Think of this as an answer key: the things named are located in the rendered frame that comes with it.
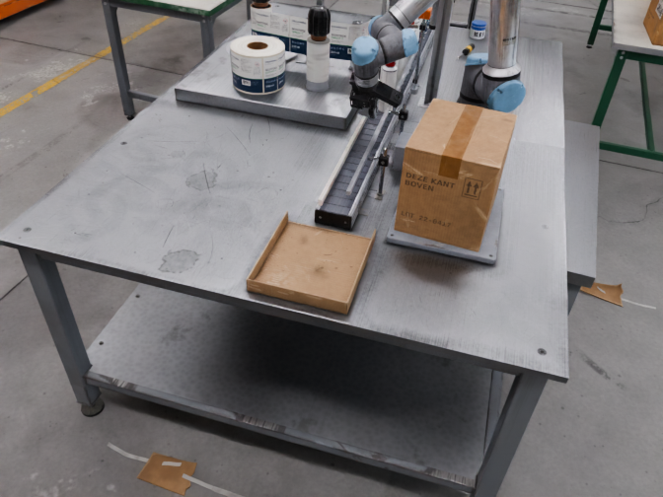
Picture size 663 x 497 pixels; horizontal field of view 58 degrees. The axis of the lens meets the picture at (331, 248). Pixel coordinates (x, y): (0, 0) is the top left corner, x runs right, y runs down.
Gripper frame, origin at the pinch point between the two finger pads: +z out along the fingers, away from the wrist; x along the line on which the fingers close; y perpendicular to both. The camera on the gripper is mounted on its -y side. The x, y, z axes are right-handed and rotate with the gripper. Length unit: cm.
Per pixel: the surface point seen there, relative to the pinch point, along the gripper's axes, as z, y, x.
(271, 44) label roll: 4, 46, -25
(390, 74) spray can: -1.3, -1.0, -16.6
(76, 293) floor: 67, 119, 72
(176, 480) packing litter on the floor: 33, 37, 129
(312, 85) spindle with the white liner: 13.8, 29.3, -17.3
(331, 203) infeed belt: -17.7, 1.9, 41.8
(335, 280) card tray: -27, -7, 66
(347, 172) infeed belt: -9.0, 1.9, 26.7
